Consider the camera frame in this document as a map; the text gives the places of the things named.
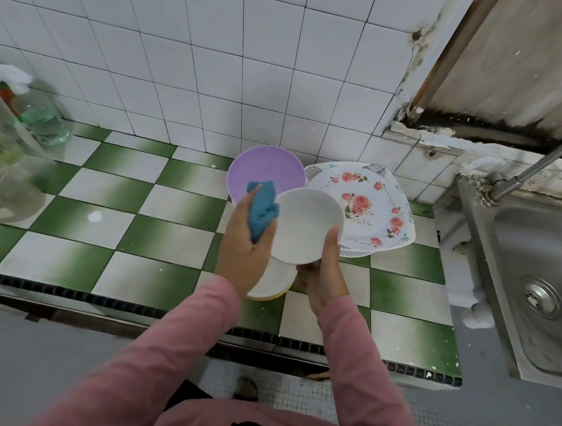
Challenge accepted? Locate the person's right hand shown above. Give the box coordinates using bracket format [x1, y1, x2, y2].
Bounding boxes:
[295, 223, 357, 323]

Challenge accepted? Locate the person's left hand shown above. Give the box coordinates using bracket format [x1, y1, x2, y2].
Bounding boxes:
[213, 190, 282, 303]

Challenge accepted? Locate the floral plate stack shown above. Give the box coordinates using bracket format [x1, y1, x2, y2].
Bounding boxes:
[299, 160, 425, 266]

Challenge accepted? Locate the stack of white bowls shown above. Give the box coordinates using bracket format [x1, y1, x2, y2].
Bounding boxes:
[245, 255, 302, 306]

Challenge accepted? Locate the blue cleaning cloth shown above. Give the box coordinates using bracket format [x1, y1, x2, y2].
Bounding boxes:
[241, 179, 285, 247]

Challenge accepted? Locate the purple plastic bowl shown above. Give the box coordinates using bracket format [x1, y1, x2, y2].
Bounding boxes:
[224, 142, 311, 214]

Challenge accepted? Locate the person's left forearm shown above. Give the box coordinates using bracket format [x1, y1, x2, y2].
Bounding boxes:
[27, 259, 247, 426]

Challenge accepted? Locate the person's right forearm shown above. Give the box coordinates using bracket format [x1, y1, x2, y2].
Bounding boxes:
[305, 293, 456, 426]

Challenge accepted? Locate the person's right leg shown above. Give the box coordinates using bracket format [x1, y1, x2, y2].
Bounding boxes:
[232, 373, 263, 404]

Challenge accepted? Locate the person's leg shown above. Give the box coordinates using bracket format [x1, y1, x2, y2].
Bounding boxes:
[161, 376, 219, 418]
[232, 373, 263, 404]

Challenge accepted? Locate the green checkered tile countertop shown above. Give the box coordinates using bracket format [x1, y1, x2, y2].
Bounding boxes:
[0, 114, 485, 390]

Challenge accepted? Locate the person's left leg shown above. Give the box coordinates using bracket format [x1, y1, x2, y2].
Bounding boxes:
[161, 376, 219, 418]

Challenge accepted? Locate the stainless steel sink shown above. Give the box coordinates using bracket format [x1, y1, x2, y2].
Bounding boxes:
[438, 173, 562, 391]

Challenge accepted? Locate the clear bottle with green liquid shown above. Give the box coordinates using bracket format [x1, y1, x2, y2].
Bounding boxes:
[10, 81, 77, 150]

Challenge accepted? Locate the chrome faucet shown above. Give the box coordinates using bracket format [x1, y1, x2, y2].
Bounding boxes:
[485, 120, 562, 210]

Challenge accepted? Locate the weathered wooden board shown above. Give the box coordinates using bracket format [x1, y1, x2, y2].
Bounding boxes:
[408, 0, 562, 147]

